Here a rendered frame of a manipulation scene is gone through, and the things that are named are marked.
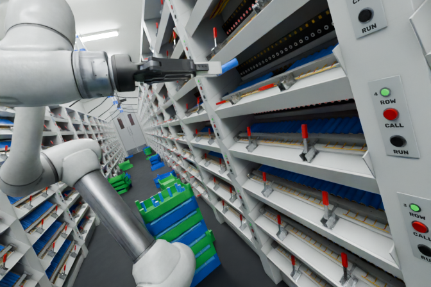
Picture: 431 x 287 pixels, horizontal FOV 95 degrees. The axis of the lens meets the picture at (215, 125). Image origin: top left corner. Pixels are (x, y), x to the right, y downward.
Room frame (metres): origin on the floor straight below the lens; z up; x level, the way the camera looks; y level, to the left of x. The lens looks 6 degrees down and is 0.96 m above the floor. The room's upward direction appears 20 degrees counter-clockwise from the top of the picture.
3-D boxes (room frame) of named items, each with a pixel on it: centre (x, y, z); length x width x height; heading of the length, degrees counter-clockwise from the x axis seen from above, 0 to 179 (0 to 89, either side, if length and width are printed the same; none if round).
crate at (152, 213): (1.16, 0.44, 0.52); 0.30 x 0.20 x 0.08; 120
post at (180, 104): (1.62, 0.16, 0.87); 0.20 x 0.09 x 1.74; 111
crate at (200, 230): (1.16, 0.44, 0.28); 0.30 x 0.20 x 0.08; 120
